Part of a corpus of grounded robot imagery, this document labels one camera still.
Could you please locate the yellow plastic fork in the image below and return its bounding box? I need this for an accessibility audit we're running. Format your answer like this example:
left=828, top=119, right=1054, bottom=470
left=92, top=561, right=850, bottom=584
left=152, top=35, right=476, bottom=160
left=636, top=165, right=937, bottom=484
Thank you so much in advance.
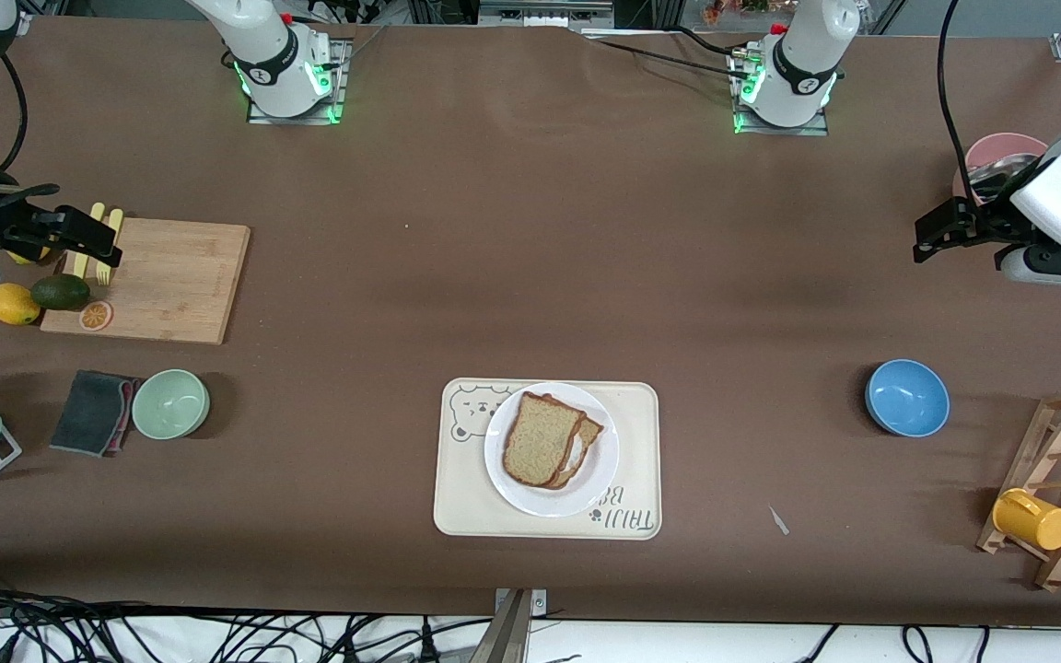
left=96, top=209, right=124, bottom=285

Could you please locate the grey metal box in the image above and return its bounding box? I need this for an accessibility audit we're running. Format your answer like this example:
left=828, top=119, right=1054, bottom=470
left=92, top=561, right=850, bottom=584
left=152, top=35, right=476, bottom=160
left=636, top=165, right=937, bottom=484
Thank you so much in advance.
left=478, top=0, right=616, bottom=29

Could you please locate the cream tray with bear print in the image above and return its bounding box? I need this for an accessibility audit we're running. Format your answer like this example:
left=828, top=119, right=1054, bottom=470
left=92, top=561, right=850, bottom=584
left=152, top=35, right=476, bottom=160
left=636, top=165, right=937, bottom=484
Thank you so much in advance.
left=433, top=378, right=662, bottom=541

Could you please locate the black cable bundle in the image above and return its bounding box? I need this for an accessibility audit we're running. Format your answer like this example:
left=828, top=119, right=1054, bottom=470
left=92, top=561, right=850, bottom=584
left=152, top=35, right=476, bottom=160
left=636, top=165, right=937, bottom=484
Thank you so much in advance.
left=0, top=566, right=467, bottom=663

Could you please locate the dark grey folded cloth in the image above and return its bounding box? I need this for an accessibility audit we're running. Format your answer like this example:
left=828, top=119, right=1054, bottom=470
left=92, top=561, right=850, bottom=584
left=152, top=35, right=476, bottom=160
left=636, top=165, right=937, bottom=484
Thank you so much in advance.
left=49, top=369, right=140, bottom=458

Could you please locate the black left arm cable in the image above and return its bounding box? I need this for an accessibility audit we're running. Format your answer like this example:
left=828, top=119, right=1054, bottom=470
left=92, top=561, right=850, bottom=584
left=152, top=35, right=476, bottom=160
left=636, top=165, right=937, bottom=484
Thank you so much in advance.
left=939, top=0, right=992, bottom=208

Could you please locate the wooden cutting board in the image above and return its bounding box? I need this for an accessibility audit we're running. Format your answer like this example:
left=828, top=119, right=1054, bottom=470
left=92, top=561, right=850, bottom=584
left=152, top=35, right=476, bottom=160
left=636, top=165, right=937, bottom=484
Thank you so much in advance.
left=40, top=215, right=252, bottom=346

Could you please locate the blue bowl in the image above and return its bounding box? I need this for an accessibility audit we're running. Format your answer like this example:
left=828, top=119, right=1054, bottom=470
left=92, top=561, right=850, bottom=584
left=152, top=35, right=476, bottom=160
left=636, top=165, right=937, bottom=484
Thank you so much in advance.
left=865, top=359, right=950, bottom=438

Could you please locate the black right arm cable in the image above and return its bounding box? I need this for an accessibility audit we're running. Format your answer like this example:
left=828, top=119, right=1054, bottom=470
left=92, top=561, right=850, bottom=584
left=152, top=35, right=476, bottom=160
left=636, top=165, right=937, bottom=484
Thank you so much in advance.
left=0, top=51, right=62, bottom=231

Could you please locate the white round plate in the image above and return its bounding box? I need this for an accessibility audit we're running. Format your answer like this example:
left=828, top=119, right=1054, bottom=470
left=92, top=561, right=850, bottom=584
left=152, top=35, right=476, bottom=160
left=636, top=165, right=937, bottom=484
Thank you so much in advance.
left=484, top=382, right=620, bottom=518

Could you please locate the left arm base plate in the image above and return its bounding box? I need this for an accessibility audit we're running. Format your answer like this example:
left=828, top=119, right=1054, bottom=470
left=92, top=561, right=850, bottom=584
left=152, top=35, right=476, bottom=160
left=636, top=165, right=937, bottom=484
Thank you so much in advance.
left=729, top=46, right=831, bottom=137

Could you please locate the yellow plastic knife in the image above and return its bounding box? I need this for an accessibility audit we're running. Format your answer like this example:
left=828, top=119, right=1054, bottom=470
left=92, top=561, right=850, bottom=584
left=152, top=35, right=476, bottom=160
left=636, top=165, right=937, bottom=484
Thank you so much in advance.
left=73, top=203, right=106, bottom=280

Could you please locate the black cable on table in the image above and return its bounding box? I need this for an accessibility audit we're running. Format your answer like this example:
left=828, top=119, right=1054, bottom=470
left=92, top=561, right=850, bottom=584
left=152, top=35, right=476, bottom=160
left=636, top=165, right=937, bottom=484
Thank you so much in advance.
left=586, top=28, right=745, bottom=76

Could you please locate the metal bracket at table edge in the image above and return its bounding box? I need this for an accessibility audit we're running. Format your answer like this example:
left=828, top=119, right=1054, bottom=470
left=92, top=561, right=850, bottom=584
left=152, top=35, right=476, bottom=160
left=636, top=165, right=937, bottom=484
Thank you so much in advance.
left=471, top=587, right=548, bottom=663

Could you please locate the metal spoon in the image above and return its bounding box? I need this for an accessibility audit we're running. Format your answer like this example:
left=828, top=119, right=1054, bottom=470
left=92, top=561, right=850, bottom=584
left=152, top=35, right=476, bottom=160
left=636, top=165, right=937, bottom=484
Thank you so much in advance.
left=968, top=155, right=1040, bottom=199

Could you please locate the green avocado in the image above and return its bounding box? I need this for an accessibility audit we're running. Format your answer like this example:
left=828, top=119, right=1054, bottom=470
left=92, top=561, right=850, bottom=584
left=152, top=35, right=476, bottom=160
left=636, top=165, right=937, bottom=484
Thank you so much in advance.
left=30, top=273, right=91, bottom=312

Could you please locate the pink bowl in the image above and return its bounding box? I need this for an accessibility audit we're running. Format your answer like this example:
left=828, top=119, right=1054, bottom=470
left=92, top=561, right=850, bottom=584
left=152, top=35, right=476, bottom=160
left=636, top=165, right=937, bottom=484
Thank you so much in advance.
left=952, top=133, right=1052, bottom=208

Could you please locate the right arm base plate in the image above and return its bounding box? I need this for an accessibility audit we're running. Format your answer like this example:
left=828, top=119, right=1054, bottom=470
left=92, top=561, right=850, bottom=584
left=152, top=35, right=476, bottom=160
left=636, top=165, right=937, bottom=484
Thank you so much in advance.
left=247, top=37, right=353, bottom=125

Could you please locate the pale green bowl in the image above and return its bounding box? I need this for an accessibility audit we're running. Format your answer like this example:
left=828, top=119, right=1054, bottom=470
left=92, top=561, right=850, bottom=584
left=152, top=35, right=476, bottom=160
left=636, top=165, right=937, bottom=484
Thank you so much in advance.
left=131, top=368, right=211, bottom=440

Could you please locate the plain brown bread slice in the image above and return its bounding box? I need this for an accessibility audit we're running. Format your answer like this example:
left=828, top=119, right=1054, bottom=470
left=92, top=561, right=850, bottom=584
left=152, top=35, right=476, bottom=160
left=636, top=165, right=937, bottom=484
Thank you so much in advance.
left=502, top=391, right=586, bottom=487

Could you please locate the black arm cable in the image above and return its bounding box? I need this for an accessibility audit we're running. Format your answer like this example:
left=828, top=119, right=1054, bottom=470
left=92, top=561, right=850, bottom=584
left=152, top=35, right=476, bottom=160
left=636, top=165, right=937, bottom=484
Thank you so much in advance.
left=939, top=0, right=992, bottom=208
left=0, top=51, right=62, bottom=231

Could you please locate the yellow mug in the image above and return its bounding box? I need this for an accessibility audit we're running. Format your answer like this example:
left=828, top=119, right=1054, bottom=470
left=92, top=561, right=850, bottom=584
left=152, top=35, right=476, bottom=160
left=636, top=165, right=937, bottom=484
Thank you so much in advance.
left=992, top=488, right=1061, bottom=552

